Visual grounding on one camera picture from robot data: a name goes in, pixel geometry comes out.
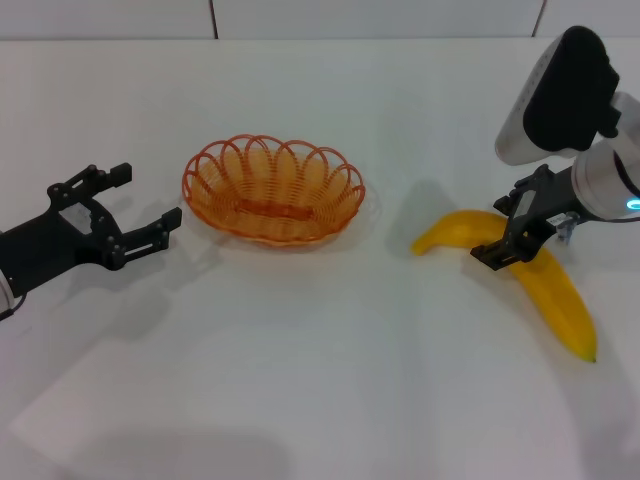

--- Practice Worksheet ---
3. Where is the orange wire basket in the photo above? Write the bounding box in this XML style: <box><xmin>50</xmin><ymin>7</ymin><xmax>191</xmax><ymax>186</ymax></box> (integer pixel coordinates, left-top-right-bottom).
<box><xmin>182</xmin><ymin>133</ymin><xmax>368</xmax><ymax>250</ymax></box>

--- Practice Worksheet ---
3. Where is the thin black cable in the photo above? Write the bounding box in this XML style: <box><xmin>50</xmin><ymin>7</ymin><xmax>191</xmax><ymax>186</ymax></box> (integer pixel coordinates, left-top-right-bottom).
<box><xmin>0</xmin><ymin>294</ymin><xmax>27</xmax><ymax>322</ymax></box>

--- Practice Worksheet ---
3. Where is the yellow banana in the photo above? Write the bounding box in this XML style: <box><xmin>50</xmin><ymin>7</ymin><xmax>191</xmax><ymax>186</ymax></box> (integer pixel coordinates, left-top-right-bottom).
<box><xmin>411</xmin><ymin>209</ymin><xmax>599</xmax><ymax>364</ymax></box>

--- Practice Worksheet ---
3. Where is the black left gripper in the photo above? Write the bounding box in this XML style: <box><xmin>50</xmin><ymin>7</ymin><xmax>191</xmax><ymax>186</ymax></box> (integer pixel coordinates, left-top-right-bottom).
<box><xmin>0</xmin><ymin>162</ymin><xmax>182</xmax><ymax>296</ymax></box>

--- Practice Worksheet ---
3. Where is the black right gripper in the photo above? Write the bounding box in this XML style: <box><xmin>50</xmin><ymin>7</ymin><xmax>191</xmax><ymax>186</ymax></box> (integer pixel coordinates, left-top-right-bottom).
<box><xmin>469</xmin><ymin>166</ymin><xmax>584</xmax><ymax>271</ymax></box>

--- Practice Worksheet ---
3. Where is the black and white wrist camera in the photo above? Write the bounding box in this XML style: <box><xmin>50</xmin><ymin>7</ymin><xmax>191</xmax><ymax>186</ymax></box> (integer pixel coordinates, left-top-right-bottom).
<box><xmin>494</xmin><ymin>25</ymin><xmax>621</xmax><ymax>166</ymax></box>

